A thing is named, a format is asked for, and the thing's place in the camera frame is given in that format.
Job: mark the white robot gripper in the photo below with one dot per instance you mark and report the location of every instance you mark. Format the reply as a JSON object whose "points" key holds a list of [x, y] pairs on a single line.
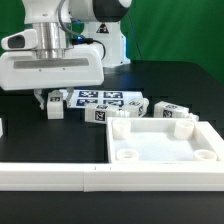
{"points": [[81, 66]]}

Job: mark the white square tabletop tray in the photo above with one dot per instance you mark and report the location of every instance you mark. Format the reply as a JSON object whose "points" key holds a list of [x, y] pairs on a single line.
{"points": [[162, 140]]}

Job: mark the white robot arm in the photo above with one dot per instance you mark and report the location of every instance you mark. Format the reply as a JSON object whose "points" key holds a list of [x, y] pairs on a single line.
{"points": [[65, 44]]}

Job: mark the paper sheet with tags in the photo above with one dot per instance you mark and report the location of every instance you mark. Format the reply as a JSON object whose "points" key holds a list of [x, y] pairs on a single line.
{"points": [[81, 98]]}

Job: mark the white left fence piece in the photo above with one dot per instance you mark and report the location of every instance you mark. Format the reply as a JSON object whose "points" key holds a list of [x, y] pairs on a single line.
{"points": [[1, 127]]}

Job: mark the white front fence bar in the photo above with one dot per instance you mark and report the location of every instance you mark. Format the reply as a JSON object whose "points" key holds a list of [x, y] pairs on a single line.
{"points": [[194, 176]]}

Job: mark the green backdrop curtain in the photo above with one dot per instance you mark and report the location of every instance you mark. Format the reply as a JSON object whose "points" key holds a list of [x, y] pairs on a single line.
{"points": [[191, 30]]}

